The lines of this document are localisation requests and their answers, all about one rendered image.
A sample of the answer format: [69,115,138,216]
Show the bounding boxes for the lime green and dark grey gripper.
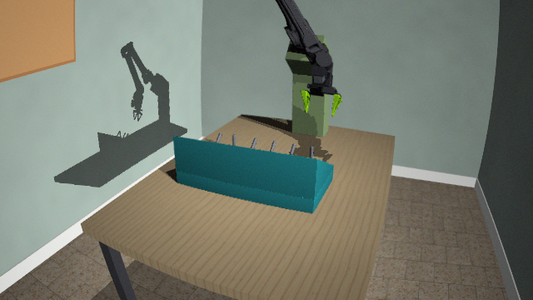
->
[301,83,342,117]

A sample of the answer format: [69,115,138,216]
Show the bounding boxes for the teal wedge-shaped console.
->
[173,133,334,213]

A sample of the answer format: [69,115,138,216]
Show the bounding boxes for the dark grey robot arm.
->
[276,0,333,87]

